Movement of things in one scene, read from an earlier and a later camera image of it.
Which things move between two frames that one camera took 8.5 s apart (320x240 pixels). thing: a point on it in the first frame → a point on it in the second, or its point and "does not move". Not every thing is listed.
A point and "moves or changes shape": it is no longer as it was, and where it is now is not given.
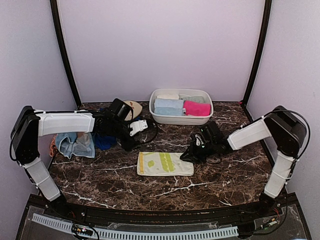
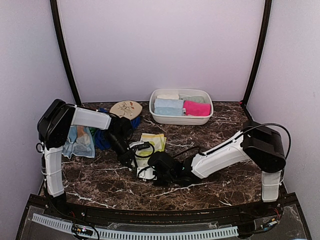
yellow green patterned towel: [163, 163] moves or changes shape
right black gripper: [192, 156] → [156, 183]
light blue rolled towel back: [169, 103] does not move
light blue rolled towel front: [168, 111] does not move
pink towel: [192, 108] does not move
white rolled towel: [168, 96] does not move
